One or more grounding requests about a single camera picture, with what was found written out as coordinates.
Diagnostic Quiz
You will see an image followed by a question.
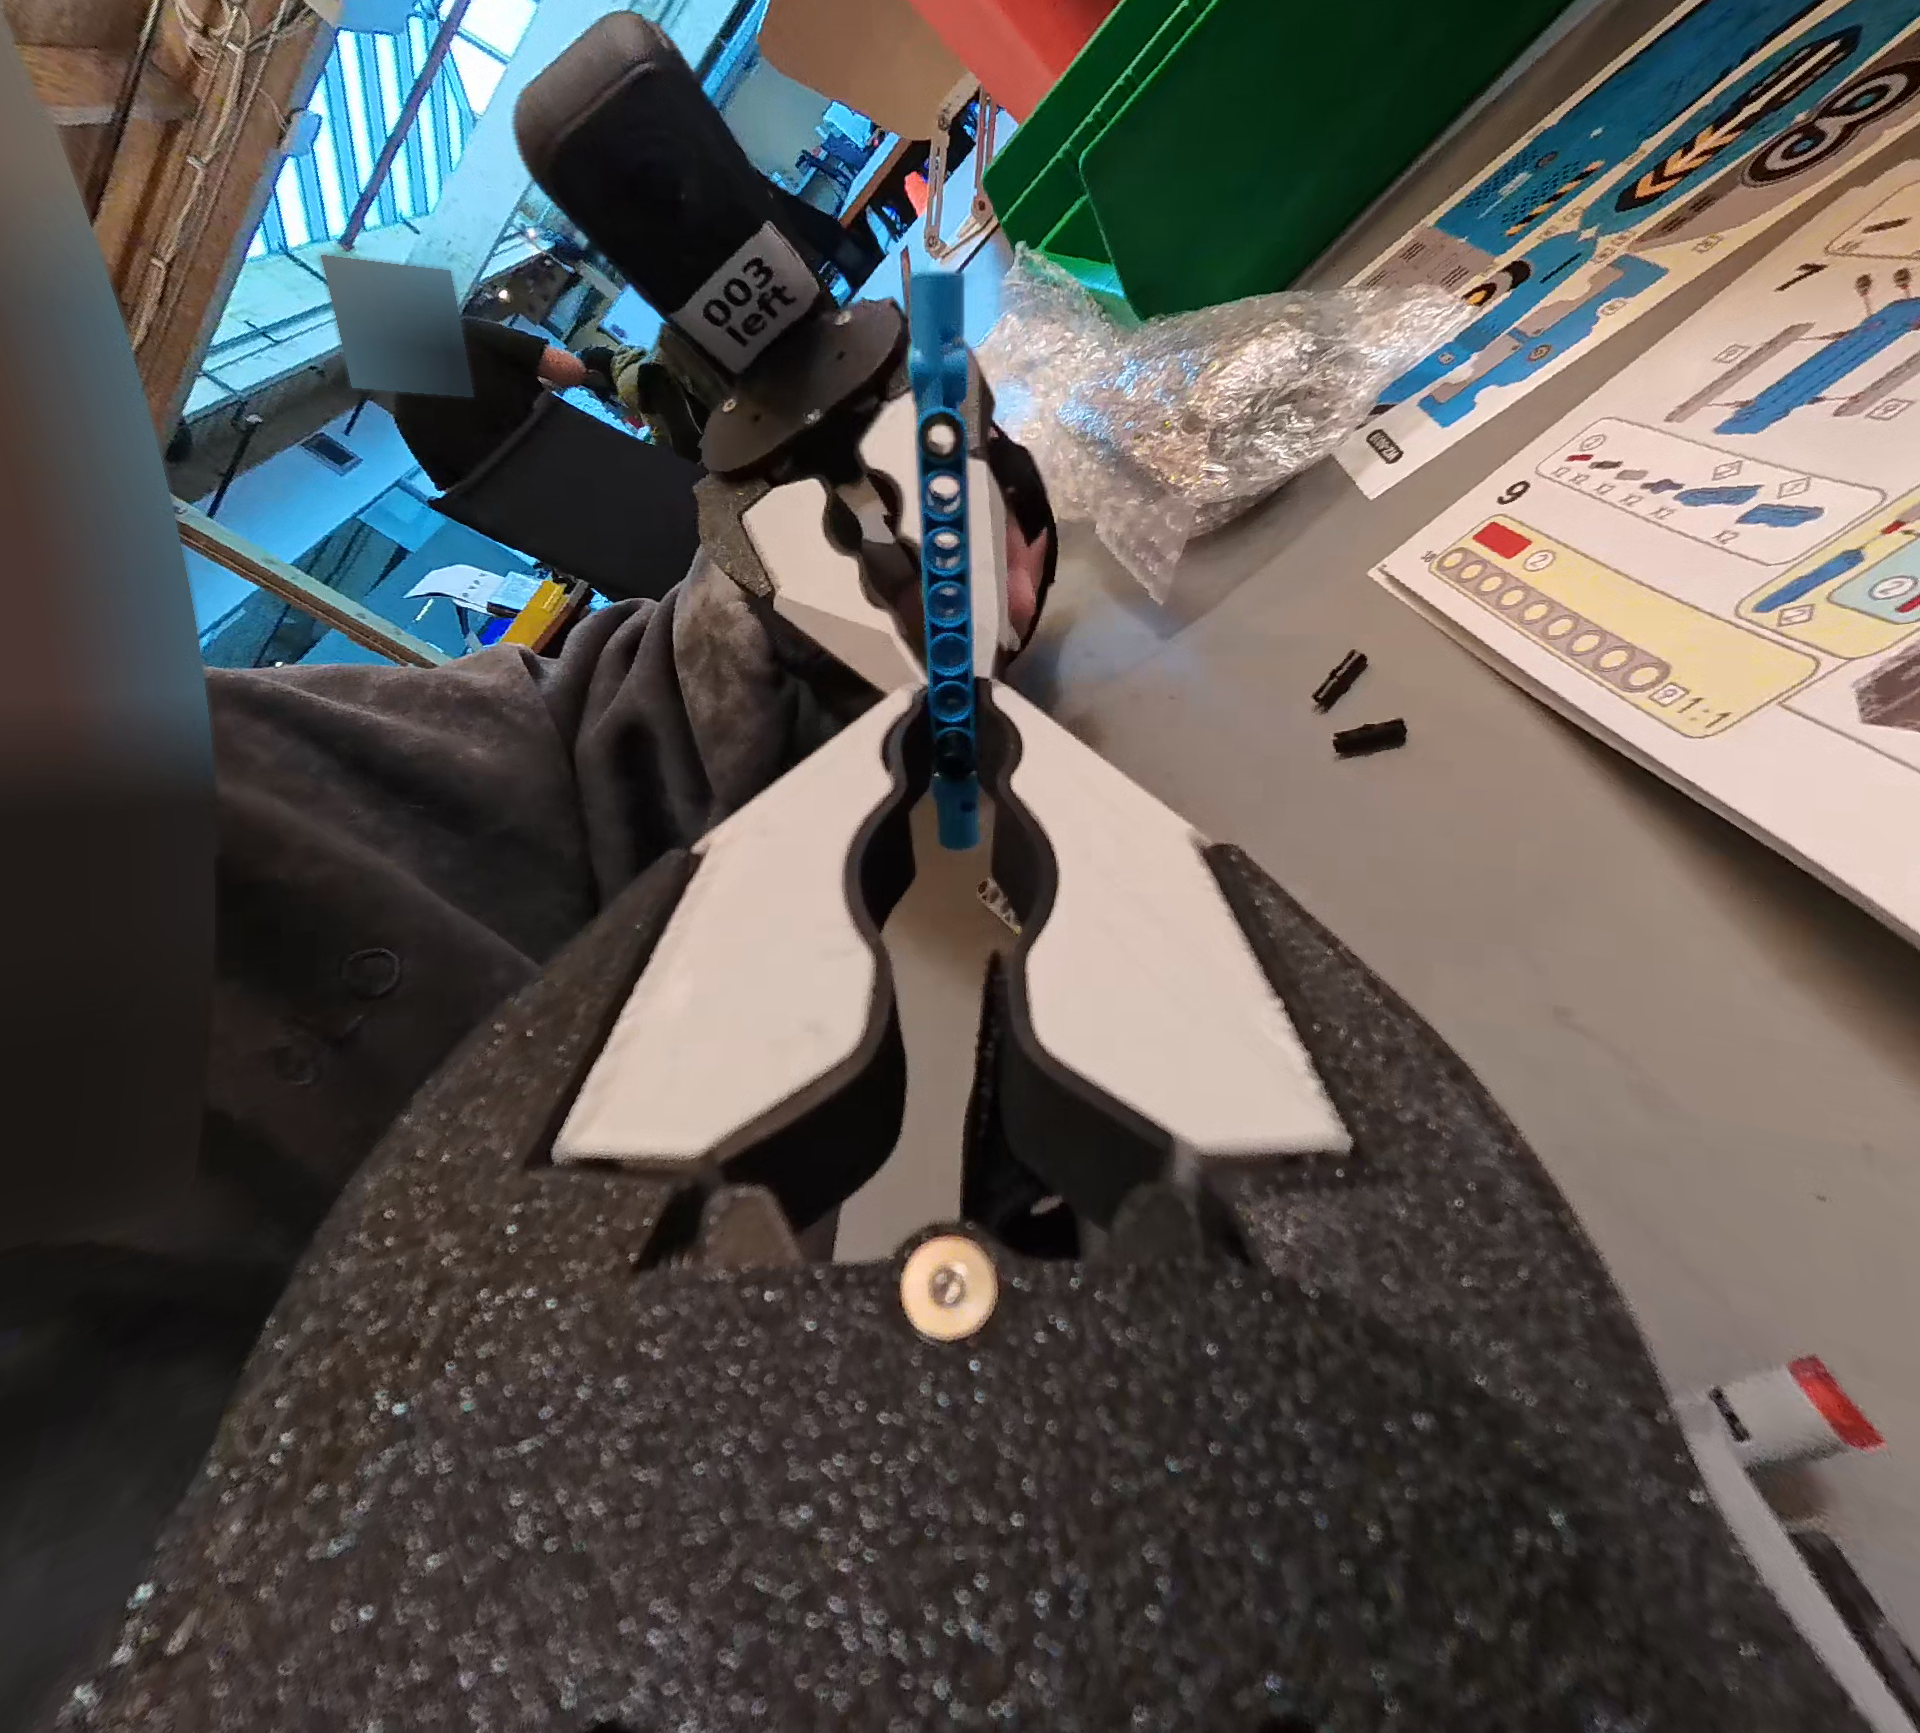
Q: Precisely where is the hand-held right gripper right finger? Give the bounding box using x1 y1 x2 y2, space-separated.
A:
968 686 1356 1180

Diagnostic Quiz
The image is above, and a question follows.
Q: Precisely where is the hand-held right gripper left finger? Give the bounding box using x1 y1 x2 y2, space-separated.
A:
551 686 925 1183

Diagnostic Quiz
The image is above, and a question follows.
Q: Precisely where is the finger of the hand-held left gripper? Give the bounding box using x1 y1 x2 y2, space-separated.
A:
741 480 927 694
844 470 924 599

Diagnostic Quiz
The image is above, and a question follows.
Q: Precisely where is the blue perforated building beam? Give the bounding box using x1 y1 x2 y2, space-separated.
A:
904 266 983 853

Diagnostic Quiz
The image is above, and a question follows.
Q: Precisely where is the person's left forearm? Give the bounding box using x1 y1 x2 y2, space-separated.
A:
201 554 901 1015

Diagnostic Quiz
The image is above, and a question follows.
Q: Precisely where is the grey desk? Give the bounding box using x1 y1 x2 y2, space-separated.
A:
832 0 1920 1733

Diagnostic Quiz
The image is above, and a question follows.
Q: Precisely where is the person's left hand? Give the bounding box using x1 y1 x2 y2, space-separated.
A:
978 522 1056 673

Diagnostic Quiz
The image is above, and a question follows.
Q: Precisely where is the olive jacket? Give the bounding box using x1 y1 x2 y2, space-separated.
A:
583 343 707 444

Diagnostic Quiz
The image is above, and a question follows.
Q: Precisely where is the wooden laptop stand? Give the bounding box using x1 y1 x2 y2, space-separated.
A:
756 0 1004 259

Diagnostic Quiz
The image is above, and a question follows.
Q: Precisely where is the black mesh office chair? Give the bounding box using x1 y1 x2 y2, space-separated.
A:
432 390 707 603

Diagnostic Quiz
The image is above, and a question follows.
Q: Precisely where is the yellow plastic bin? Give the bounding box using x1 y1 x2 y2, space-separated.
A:
486 570 588 653

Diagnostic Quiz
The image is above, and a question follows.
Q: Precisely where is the clear bubble wrap bag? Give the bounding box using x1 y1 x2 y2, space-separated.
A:
974 244 1479 606

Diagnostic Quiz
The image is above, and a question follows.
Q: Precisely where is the person's dark jacket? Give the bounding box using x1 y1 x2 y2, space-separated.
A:
0 848 601 1733

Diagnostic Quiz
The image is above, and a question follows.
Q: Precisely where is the green plastic bin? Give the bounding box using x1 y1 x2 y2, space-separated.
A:
982 0 1630 320

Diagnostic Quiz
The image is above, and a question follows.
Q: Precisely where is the open instruction booklet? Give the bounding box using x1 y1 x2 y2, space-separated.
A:
1371 157 1920 947

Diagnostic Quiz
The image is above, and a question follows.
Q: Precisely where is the grey black motor block assembly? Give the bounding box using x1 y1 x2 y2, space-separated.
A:
1676 1354 1920 1733

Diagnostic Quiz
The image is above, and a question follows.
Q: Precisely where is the blue sticker sheet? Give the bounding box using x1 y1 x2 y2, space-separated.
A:
1333 0 1920 503

